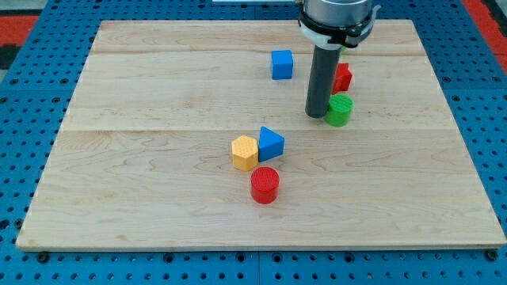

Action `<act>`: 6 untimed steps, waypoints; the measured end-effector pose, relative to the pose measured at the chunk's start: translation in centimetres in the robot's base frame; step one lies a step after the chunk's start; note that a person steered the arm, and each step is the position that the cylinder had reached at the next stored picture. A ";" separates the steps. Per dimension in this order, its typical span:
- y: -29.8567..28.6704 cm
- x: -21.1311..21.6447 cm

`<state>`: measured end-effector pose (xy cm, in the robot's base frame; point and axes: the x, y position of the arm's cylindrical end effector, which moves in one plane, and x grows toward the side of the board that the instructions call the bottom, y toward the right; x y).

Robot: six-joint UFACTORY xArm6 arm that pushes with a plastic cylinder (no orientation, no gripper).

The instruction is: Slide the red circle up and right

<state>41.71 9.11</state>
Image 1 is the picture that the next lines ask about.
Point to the red cylinder block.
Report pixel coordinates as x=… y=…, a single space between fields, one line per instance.
x=265 y=182

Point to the wooden board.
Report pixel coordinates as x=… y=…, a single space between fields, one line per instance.
x=143 y=161

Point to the blue triangle block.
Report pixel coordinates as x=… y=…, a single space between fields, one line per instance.
x=270 y=144

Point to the green cylinder block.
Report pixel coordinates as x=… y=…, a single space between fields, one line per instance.
x=339 y=110

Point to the black white tool flange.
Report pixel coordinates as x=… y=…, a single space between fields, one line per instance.
x=332 y=26

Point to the yellow hexagon block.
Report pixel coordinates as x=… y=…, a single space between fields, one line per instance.
x=245 y=153

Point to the red star block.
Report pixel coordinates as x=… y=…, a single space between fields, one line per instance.
x=343 y=78

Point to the blue cube block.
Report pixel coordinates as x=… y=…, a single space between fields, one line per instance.
x=282 y=64

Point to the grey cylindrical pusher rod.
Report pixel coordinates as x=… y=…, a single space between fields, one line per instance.
x=321 y=81

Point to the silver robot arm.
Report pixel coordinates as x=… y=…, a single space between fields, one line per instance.
x=331 y=25

